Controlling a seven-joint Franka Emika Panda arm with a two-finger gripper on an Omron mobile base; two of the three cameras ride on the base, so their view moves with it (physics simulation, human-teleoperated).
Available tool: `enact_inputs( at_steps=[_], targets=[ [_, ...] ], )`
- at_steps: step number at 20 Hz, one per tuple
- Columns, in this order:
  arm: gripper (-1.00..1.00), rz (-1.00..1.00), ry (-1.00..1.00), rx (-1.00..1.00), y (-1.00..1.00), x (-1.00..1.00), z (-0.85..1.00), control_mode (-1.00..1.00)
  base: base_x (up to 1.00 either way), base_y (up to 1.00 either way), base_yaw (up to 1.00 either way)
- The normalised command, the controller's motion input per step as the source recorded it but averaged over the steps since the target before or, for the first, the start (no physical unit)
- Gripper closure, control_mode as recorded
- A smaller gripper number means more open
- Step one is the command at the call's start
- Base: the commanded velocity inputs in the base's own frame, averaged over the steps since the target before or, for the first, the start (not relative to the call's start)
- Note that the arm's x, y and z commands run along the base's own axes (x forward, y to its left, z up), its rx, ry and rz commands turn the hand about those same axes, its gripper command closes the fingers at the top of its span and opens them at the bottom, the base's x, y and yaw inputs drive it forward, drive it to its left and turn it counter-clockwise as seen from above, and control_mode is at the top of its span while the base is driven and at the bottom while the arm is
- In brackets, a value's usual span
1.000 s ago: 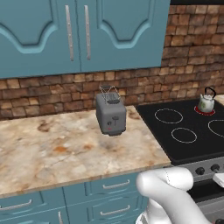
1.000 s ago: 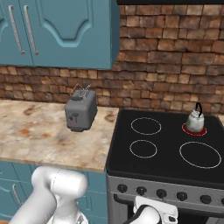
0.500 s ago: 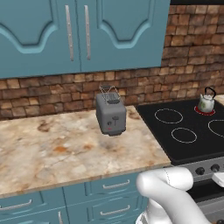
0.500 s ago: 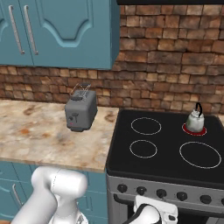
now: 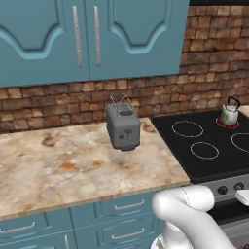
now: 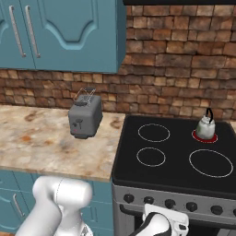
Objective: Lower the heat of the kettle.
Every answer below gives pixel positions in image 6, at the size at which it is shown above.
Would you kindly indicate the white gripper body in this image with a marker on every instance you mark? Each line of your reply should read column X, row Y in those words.
column 162, row 212

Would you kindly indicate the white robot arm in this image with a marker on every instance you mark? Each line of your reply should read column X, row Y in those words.
column 50, row 202

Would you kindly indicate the black stove knob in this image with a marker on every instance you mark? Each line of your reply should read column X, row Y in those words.
column 191, row 206
column 234, row 212
column 128, row 198
column 169, row 203
column 216, row 210
column 149, row 200

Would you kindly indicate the black and silver stove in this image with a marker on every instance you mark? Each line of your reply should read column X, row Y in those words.
column 172, row 162

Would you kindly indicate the blue base cupboard door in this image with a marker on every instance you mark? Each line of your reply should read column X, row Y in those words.
column 12, row 196
column 100, row 209

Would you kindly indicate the grey toaster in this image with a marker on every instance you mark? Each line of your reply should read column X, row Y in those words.
column 84, row 118

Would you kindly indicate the wide blue wall cupboard door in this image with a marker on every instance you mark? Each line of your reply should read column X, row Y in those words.
column 76, row 33

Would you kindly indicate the narrow blue wall cupboard door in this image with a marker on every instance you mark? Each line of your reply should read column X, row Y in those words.
column 9, row 37

